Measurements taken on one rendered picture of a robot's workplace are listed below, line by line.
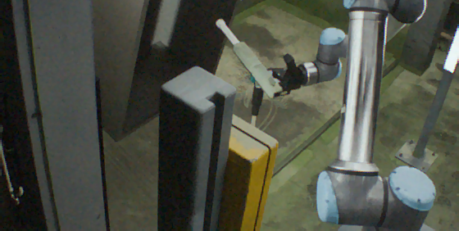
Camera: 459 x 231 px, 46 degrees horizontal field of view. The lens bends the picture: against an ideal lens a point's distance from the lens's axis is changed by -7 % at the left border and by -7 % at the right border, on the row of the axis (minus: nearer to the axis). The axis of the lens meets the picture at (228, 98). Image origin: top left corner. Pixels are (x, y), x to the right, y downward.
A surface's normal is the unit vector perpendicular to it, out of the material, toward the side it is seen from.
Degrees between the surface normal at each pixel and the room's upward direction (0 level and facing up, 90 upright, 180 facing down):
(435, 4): 90
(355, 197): 53
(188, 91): 0
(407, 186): 5
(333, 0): 90
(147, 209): 0
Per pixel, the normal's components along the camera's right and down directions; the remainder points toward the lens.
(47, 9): 0.77, 0.44
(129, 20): -0.62, 0.42
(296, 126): 0.10, -0.79
